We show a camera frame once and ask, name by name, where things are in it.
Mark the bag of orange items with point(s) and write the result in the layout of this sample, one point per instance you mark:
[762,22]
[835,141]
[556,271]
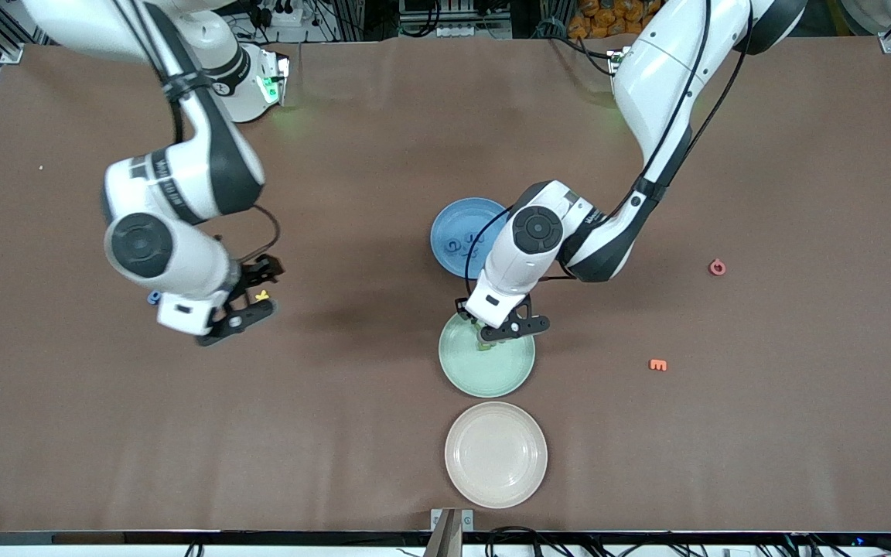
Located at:
[608,19]

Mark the brown table cover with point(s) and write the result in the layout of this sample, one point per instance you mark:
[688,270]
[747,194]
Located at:
[337,464]

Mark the blue foam letter G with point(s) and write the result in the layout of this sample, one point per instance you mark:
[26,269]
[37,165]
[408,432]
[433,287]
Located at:
[455,247]

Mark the white power strip with plugs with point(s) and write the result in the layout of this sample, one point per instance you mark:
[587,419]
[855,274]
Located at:
[283,17]

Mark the pink foam letter Q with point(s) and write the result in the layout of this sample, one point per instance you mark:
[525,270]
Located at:
[712,268]

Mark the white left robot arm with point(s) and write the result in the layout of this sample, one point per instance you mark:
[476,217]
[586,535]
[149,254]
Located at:
[654,77]

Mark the blue plate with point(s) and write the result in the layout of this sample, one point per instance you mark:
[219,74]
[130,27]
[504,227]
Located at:
[445,224]

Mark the metal camera post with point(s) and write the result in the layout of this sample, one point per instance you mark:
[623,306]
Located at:
[449,534]

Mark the beige plate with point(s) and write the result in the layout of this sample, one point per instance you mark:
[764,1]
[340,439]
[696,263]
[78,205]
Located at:
[496,455]

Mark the orange foam letter E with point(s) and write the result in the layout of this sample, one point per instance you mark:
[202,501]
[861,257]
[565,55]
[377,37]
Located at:
[657,364]

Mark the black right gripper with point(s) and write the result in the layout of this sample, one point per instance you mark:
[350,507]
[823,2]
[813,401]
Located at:
[259,272]

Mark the green plate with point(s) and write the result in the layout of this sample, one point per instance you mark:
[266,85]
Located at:
[492,375]

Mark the long white power strip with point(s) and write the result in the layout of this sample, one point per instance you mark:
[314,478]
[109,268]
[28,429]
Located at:
[472,32]

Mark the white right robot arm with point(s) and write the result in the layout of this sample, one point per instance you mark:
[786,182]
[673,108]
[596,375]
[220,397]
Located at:
[198,267]

